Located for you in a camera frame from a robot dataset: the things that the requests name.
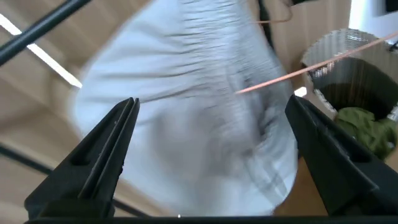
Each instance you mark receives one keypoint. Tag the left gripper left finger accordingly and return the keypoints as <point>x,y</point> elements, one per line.
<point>102,177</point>

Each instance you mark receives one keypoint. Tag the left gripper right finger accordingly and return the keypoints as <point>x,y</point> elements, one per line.
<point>339,183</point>

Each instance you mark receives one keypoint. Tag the pale grey shorts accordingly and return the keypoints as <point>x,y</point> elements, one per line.
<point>192,124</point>

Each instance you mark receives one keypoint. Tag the white laundry basket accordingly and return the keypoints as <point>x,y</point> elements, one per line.
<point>351,74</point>

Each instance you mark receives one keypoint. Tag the black clothes rack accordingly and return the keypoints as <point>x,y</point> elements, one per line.
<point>37,29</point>

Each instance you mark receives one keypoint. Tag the green garment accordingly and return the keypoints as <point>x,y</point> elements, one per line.
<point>363,127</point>

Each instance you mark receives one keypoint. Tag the beige curtain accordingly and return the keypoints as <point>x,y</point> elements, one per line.
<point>102,12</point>

